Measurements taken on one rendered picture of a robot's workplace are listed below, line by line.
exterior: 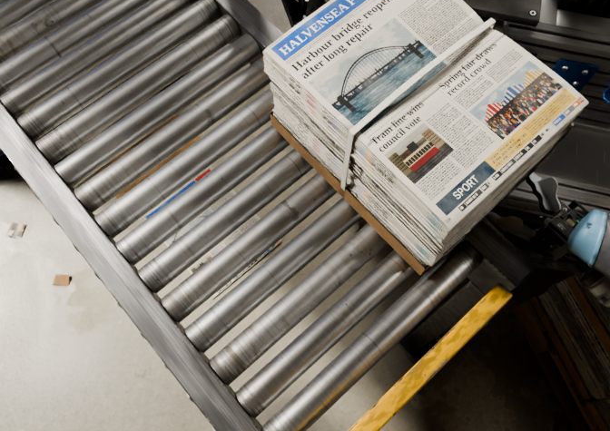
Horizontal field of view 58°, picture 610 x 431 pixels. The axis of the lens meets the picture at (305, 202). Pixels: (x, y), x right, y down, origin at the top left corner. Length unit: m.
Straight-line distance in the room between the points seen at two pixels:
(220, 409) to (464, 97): 0.58
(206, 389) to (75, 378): 0.96
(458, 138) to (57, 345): 1.40
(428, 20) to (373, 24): 0.08
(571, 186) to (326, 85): 1.12
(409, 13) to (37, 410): 1.48
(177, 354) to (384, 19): 0.60
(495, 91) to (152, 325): 0.62
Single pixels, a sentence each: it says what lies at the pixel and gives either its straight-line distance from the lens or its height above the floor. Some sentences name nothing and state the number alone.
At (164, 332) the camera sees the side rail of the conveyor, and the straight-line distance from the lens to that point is 0.92.
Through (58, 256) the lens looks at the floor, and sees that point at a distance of 1.92.
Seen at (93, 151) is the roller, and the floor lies 0.80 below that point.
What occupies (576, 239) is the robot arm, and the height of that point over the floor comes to 0.92.
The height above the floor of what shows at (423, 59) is 1.03.
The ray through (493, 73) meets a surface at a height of 1.03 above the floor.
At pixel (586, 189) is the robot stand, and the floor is 0.23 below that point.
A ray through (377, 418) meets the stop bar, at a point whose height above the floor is 0.82.
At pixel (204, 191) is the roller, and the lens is 0.98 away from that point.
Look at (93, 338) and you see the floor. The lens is 1.82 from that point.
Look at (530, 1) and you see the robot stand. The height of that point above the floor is 0.82.
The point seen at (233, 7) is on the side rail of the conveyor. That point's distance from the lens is 1.19.
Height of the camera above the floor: 1.68
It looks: 68 degrees down
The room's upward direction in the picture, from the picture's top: straight up
